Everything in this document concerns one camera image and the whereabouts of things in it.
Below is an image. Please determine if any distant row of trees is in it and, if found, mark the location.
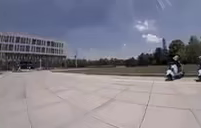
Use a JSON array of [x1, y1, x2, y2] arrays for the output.
[[66, 57, 139, 68]]

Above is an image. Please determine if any green grass lawn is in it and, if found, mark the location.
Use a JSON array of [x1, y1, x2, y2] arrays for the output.
[[51, 64, 201, 78]]

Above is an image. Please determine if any pole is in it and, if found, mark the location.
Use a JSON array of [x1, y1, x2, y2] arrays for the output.
[[74, 49, 78, 69]]

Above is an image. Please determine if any pale concrete paved road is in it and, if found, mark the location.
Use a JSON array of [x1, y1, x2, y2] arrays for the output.
[[0, 70, 201, 128]]

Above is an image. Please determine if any pale long building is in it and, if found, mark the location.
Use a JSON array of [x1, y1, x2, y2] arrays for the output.
[[0, 31, 68, 71]]

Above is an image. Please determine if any row of green trees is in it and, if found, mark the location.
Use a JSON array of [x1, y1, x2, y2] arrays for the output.
[[137, 26, 201, 66]]

